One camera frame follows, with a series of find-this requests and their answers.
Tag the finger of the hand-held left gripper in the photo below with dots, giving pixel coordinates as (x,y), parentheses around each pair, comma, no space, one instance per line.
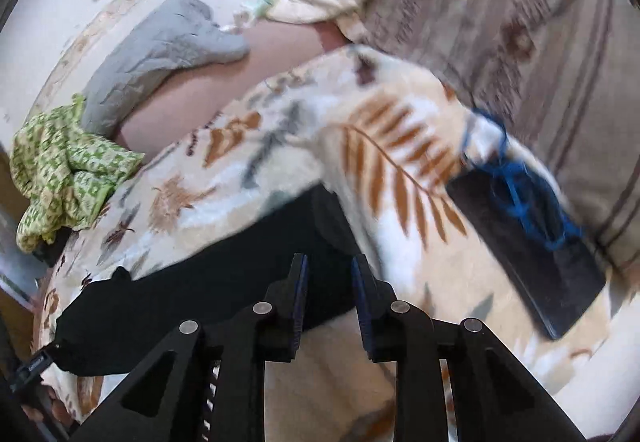
(32,364)

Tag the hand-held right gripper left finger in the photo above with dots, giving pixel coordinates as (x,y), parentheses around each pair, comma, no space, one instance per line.
(299,294)

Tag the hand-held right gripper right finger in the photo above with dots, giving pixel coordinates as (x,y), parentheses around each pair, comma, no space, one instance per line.
(361,302)

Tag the black pants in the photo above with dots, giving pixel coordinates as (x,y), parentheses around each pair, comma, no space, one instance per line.
(200,272)

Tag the leaf print fleece blanket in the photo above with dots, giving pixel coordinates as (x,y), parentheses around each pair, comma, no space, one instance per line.
(250,162)

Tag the black flat case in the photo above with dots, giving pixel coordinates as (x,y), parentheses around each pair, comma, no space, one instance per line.
(540,272)

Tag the green patterned cloth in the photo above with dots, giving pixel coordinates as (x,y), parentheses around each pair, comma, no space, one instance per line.
(60,162)

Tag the pink sofa cushion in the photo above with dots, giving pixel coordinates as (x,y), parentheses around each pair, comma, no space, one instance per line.
(200,92)

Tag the grey quilted cover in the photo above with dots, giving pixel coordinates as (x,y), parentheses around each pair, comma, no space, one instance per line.
(150,52)

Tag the pale green crumpled cloth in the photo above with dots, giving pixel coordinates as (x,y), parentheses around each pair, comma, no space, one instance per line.
(260,4)

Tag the striped brown bedsheet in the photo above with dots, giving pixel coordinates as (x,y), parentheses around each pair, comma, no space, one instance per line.
(500,22)

